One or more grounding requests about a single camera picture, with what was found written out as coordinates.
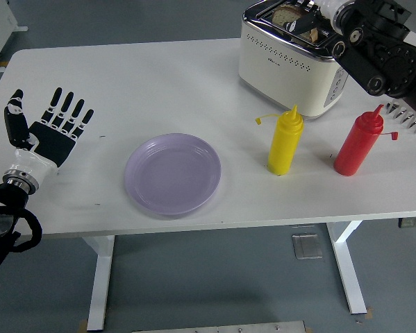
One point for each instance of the red squeeze bottle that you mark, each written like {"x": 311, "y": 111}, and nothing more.
{"x": 357, "y": 145}

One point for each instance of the grey metal base plate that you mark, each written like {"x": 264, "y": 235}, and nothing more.
{"x": 218, "y": 327}

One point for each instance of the brown bread slice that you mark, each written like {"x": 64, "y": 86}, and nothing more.
{"x": 282, "y": 14}

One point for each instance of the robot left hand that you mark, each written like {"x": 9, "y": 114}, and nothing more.
{"x": 53, "y": 142}

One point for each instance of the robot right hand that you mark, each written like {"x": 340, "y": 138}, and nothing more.
{"x": 329, "y": 7}

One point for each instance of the white table leg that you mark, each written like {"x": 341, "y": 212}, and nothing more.
{"x": 346, "y": 267}
{"x": 101, "y": 277}

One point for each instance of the cream and chrome toaster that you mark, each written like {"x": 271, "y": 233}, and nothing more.
{"x": 280, "y": 73}

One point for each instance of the purple round plate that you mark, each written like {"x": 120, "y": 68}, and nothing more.
{"x": 173, "y": 175}

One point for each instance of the silver metal toast rack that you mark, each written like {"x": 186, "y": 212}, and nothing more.
{"x": 405, "y": 118}

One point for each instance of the metal floor outlet cover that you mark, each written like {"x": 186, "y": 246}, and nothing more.
{"x": 306, "y": 246}

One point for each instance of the table height control panel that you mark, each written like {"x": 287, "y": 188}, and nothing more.
{"x": 414, "y": 222}

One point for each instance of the yellow squeeze bottle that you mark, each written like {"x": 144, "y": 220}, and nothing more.
{"x": 284, "y": 145}

